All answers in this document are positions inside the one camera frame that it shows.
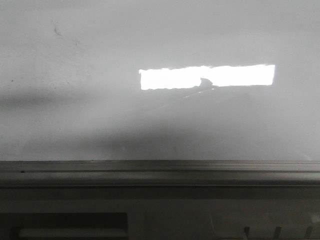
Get white whiteboard with metal frame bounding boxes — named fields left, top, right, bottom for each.
left=0, top=0, right=320, bottom=188

